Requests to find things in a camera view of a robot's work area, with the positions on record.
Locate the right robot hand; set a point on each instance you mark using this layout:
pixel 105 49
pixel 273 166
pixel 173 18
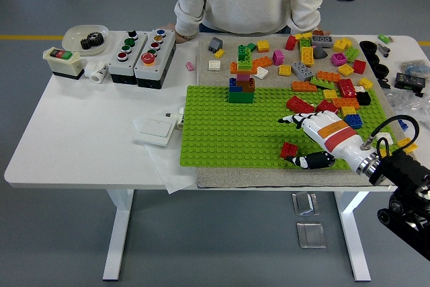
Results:
pixel 336 135

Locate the person's right hand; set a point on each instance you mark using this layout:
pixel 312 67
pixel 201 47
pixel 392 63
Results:
pixel 183 39

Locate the red sloped brick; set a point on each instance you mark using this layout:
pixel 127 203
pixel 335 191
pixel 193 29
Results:
pixel 327 105

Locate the long red brick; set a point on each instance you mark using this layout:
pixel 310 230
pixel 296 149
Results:
pixel 300 104
pixel 345 87

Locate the small red square brick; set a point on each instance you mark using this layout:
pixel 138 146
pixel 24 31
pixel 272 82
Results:
pixel 289 150

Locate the person's right forearm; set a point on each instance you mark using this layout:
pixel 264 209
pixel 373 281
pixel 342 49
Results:
pixel 189 18

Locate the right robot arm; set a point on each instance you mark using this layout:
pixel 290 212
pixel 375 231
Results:
pixel 403 166

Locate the person's left forearm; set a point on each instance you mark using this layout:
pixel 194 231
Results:
pixel 305 14

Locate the small pink brick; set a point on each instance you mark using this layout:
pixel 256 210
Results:
pixel 190 66

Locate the long orange brick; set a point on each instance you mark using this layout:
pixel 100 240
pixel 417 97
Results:
pixel 346 102
pixel 303 86
pixel 263 62
pixel 327 75

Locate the small yellow brick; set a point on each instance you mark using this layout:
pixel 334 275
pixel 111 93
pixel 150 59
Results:
pixel 219 53

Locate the white flat brick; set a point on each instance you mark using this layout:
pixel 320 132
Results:
pixel 214 64
pixel 384 137
pixel 261 72

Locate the black brick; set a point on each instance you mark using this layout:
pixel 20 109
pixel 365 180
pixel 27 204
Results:
pixel 363 98

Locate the small white brick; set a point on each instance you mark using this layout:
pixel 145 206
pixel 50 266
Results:
pixel 358 89

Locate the long green brick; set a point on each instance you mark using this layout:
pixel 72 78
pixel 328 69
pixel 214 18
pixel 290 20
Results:
pixel 322 82

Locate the yellow flat brick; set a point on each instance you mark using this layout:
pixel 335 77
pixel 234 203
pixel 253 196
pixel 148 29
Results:
pixel 285 70
pixel 346 70
pixel 407 144

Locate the small blue brick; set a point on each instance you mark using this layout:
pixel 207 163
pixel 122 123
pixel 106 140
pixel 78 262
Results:
pixel 403 125

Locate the light grey brick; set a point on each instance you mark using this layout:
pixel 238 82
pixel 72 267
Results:
pixel 302 71

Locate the yellow square brick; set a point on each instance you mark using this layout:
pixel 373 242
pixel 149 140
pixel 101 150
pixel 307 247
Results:
pixel 263 46

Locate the multicoloured brick tower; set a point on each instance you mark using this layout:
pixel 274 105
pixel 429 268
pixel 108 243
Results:
pixel 241 96

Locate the lime green brick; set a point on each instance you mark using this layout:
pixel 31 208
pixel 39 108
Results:
pixel 352 53

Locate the dark grey sloped brick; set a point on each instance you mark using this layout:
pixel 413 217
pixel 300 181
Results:
pixel 320 52

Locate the long yellow brick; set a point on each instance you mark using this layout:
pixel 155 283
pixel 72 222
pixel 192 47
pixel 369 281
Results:
pixel 307 55

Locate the long grey brick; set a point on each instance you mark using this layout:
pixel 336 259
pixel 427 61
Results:
pixel 322 41

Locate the magenta square brick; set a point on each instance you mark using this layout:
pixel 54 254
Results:
pixel 277 57

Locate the green studded baseplate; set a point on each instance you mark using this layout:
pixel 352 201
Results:
pixel 235 132

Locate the brown brick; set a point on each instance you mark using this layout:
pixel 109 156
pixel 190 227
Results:
pixel 319 32

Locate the four-button emergency stop box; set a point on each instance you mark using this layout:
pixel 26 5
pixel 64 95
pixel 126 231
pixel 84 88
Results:
pixel 154 60

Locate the three-button control box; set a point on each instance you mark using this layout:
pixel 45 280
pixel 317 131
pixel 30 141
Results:
pixel 127 56

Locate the small black part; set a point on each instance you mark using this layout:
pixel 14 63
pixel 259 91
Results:
pixel 385 82

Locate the silver floor plate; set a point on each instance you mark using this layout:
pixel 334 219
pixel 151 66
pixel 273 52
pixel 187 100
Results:
pixel 305 203
pixel 310 235

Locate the clear plastic bag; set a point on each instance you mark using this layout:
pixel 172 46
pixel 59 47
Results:
pixel 406 102

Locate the black rubber tyre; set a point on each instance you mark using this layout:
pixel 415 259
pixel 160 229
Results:
pixel 373 58
pixel 368 46
pixel 382 70

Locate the black metal gear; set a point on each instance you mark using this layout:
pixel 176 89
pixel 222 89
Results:
pixel 96 37
pixel 85 44

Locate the white pipe tee fitting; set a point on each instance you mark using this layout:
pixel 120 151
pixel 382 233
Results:
pixel 96 71

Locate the black electronic module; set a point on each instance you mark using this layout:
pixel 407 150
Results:
pixel 410 81

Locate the white table leg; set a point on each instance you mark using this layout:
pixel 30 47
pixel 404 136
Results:
pixel 352 233
pixel 119 233

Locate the small metal tool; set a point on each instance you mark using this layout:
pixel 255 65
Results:
pixel 383 48

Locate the plastic bag blue parts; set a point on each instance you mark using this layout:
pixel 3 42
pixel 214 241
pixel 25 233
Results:
pixel 415 66

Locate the small green part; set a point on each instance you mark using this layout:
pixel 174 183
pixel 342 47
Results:
pixel 383 37

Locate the grey-brown mat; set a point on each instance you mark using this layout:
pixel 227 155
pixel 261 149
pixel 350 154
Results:
pixel 235 179

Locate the white plastic bowl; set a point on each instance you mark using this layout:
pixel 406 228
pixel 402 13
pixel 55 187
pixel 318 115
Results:
pixel 72 40

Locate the white paper sheet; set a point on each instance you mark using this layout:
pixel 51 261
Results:
pixel 171 172

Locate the white wall switch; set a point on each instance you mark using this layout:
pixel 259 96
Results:
pixel 155 129

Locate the beige red-green switch box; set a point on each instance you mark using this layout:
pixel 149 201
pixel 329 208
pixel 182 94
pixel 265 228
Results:
pixel 62 62

